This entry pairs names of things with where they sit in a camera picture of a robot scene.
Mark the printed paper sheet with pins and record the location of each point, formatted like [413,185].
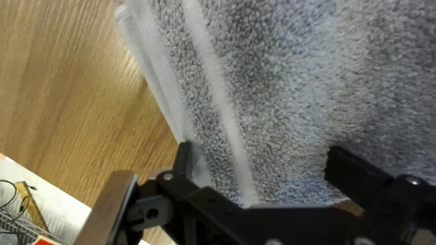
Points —
[32,208]

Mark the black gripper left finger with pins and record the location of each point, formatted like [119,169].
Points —
[199,204]

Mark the silver metal bracket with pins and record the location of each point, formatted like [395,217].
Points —
[109,208]

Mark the grey towel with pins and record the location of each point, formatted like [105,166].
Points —
[290,90]

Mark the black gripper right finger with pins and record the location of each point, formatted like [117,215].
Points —
[376,191]

